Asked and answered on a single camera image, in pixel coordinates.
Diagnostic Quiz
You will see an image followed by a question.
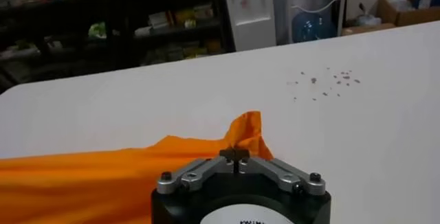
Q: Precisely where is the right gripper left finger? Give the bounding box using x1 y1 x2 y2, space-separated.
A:
156 148 237 195

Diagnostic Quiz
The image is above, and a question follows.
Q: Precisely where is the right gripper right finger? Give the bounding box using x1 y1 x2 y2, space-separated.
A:
236 148 327 197

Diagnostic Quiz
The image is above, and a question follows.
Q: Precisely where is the orange t-shirt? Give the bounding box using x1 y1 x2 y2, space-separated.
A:
0 110 275 224

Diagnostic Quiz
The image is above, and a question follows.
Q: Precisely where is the blue water jug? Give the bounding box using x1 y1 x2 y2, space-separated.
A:
291 11 337 43

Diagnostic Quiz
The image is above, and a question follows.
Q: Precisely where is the white water dispenser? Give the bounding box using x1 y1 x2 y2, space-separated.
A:
220 0 277 53

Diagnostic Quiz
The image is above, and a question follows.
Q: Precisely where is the closed brown cardboard box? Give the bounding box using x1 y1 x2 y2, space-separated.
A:
341 22 396 37

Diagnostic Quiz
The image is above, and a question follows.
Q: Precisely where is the green toy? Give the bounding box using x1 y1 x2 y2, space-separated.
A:
88 21 107 39

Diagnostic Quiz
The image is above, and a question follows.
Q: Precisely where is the black shelving unit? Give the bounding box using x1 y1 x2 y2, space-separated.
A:
0 0 237 91

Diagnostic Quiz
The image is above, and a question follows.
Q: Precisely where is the clear plastic bag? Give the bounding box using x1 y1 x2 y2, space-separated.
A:
355 3 382 27

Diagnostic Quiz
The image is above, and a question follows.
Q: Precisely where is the white metal jug rack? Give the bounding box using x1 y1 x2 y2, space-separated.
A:
271 0 355 46

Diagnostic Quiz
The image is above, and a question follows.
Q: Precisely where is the open box with white contents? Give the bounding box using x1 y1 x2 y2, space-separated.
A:
376 0 440 27

